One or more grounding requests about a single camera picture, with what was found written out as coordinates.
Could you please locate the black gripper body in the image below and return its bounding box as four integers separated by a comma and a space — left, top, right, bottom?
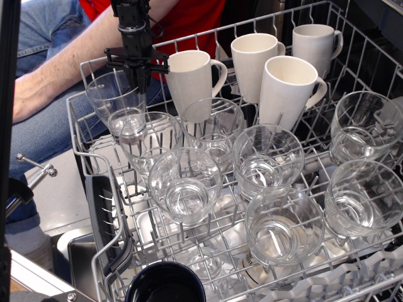
105, 1, 169, 74

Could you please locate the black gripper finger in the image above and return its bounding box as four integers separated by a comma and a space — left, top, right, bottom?
137, 65, 151, 94
124, 64, 138, 89

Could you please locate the tall clear glass cup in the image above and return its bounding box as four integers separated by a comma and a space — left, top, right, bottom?
86, 70, 145, 142

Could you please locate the person's bare forearm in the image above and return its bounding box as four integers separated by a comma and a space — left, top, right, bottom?
36, 0, 177, 95

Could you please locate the person's bare hand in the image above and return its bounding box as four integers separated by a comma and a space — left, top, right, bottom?
13, 70, 54, 123

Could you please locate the white mug left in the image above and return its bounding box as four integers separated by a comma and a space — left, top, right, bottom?
165, 50, 227, 123

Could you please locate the white mug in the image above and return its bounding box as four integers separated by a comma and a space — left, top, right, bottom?
230, 33, 286, 104
165, 50, 227, 123
259, 55, 327, 130
292, 24, 344, 79

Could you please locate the clear glass second row left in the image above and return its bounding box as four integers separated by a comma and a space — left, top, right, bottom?
119, 111, 183, 185

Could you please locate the clear glass behind white mug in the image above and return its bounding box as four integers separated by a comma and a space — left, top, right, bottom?
181, 98, 244, 174

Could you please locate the white mug back centre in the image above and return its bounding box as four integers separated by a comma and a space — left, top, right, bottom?
230, 33, 286, 104

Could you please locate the clear glass front left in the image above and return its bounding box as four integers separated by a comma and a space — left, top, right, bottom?
149, 147, 223, 227

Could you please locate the white mug front right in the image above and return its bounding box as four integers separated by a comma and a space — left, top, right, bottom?
259, 55, 327, 130

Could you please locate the black clamp with metal rods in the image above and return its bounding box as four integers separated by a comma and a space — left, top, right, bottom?
6, 153, 58, 218

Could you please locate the white mug back right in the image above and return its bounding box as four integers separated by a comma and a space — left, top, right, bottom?
292, 24, 344, 79

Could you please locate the small glass lower rack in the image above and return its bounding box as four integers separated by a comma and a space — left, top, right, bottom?
186, 247, 224, 281

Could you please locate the clear glass front centre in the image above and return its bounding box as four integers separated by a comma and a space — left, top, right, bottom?
245, 187, 325, 266

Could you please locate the dark blue mug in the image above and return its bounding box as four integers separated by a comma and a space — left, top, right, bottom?
125, 262, 207, 301

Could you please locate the clear glass far right upper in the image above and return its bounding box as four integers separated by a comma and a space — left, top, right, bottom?
329, 91, 402, 166

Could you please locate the clear glass far right lower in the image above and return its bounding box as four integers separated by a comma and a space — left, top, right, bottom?
324, 159, 402, 238

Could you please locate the black frame post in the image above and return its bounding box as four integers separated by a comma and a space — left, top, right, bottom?
1, 1, 21, 301

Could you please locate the grey wire dishwasher rack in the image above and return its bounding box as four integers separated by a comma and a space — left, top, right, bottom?
67, 1, 402, 301

